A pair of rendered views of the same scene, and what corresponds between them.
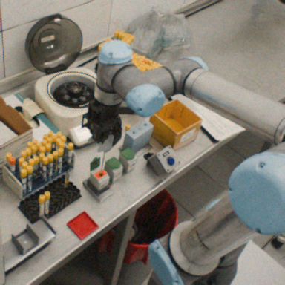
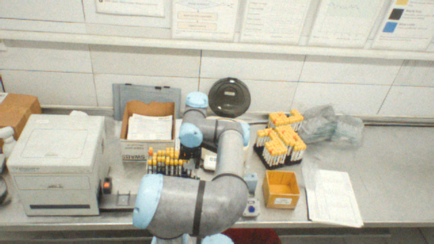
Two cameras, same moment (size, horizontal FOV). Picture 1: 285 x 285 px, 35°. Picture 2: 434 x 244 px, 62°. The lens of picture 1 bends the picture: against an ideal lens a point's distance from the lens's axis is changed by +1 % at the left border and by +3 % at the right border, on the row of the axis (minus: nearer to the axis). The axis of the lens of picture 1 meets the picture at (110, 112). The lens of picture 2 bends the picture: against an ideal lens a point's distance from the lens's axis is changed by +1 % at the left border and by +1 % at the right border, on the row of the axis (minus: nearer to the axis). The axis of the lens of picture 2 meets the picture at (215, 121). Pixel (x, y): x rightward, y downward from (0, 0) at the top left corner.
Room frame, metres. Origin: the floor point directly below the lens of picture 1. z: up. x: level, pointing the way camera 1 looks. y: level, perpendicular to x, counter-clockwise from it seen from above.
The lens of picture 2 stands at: (0.16, -0.66, 2.13)
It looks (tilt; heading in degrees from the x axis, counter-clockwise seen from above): 40 degrees down; 40
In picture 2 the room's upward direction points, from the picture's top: 7 degrees clockwise
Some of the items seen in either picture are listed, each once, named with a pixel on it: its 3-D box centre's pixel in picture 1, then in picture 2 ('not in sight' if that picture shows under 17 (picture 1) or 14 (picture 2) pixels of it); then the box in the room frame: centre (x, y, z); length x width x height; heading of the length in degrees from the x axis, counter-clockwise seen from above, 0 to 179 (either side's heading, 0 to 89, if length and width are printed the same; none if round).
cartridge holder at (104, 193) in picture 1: (98, 185); not in sight; (0.86, 0.00, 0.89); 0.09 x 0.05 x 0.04; 48
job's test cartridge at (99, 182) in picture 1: (99, 179); not in sight; (0.86, 0.00, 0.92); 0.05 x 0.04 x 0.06; 48
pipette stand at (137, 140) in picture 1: (137, 139); (244, 184); (1.06, -0.11, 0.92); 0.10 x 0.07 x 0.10; 141
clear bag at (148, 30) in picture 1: (144, 30); (318, 118); (1.68, -0.09, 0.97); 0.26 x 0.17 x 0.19; 160
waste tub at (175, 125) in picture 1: (174, 125); (280, 190); (1.16, -0.23, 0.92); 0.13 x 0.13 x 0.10; 46
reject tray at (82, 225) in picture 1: (82, 225); not in sight; (0.72, 0.02, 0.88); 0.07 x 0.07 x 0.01; 49
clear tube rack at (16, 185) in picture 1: (39, 166); (169, 167); (0.88, 0.19, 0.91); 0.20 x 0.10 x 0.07; 139
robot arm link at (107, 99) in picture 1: (110, 91); not in sight; (0.84, 0.01, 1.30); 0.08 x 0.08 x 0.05
